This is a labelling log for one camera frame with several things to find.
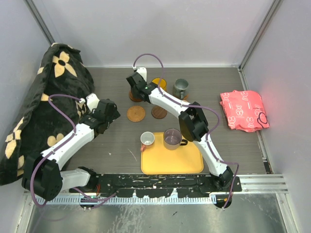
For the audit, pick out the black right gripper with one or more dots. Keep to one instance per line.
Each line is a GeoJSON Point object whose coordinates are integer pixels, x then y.
{"type": "Point", "coordinates": [143, 79]}

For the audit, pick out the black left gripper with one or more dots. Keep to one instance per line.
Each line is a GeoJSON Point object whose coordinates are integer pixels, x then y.
{"type": "Point", "coordinates": [114, 115]}

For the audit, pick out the brown ringed coaster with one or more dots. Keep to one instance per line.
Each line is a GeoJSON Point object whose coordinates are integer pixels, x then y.
{"type": "Point", "coordinates": [132, 98]}

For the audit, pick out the yellow mug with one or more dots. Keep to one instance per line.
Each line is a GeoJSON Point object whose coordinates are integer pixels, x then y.
{"type": "Point", "coordinates": [160, 84]}

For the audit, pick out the light woven coaster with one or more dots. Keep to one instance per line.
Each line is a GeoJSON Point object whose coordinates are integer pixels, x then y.
{"type": "Point", "coordinates": [136, 113]}

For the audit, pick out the dark walnut coaster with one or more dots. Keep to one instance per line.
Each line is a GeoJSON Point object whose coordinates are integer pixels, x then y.
{"type": "Point", "coordinates": [158, 112]}

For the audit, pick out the grey mug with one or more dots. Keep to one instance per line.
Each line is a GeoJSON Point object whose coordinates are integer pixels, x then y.
{"type": "Point", "coordinates": [180, 89]}

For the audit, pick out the small white mug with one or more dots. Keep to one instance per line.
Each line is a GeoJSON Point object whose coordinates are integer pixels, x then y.
{"type": "Point", "coordinates": [147, 140]}

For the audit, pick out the purple glass mug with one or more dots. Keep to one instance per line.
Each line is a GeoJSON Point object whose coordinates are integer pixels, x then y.
{"type": "Point", "coordinates": [172, 139]}

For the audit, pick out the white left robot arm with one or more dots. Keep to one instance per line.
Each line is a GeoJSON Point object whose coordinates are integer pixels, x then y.
{"type": "Point", "coordinates": [43, 175]}

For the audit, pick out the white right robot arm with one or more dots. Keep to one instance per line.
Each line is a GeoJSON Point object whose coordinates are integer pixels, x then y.
{"type": "Point", "coordinates": [192, 122]}

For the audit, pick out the black floral plush blanket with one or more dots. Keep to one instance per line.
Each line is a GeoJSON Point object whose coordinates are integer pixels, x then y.
{"type": "Point", "coordinates": [61, 81]}

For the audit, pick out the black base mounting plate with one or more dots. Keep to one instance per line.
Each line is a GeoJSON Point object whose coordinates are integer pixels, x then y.
{"type": "Point", "coordinates": [156, 186]}

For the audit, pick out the yellow plastic tray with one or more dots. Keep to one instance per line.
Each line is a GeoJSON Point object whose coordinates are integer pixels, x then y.
{"type": "Point", "coordinates": [158, 160]}

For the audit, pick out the pink patterned plastic package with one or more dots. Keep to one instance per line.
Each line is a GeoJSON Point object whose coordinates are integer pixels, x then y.
{"type": "Point", "coordinates": [244, 110]}

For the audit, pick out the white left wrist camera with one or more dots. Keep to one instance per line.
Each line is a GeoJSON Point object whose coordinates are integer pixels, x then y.
{"type": "Point", "coordinates": [91, 101]}

